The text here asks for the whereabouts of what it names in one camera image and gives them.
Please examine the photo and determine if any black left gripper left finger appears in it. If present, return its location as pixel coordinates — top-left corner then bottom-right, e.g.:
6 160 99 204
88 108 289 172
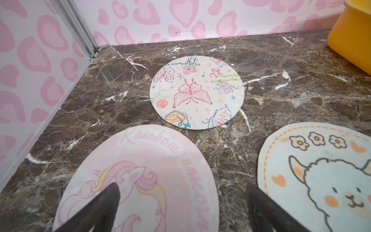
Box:
56 183 120 232

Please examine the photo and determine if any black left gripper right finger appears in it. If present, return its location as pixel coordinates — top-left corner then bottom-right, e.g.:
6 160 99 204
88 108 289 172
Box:
245 185 308 232

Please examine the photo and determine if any yellow plastic storage box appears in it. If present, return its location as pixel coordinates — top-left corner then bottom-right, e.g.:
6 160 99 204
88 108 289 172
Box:
328 0 371 74

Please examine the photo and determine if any white alpaca coaster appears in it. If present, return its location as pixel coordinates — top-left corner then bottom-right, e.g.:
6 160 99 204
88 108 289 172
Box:
257 122 371 232

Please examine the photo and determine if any pink rainbow unicorn coaster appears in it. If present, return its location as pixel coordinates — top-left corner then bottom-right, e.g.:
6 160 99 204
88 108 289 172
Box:
53 125 219 232

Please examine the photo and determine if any white butterfly doodle coaster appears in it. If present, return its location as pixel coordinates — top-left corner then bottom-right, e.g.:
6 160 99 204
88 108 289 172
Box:
149 56 245 130

